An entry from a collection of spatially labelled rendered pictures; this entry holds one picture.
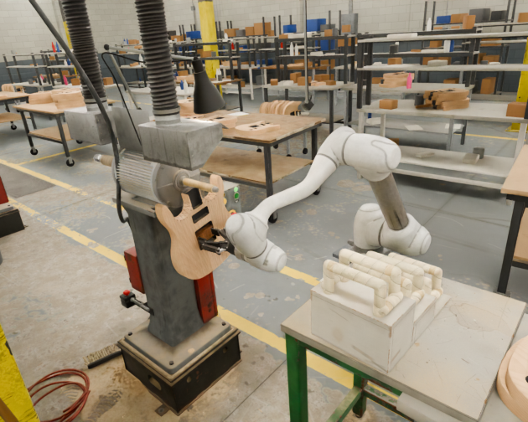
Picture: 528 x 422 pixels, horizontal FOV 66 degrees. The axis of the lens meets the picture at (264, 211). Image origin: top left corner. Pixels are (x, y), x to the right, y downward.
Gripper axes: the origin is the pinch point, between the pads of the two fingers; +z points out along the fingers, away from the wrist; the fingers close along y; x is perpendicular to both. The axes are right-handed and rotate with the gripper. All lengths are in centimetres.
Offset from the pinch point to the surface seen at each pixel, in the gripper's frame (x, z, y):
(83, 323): -100, 138, -28
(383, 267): 15, -83, -3
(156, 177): 25.6, 19.7, -2.3
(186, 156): 40.2, -8.3, -4.0
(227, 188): 2.0, 18.3, 33.0
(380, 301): 12, -86, -12
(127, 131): 42, 41, 4
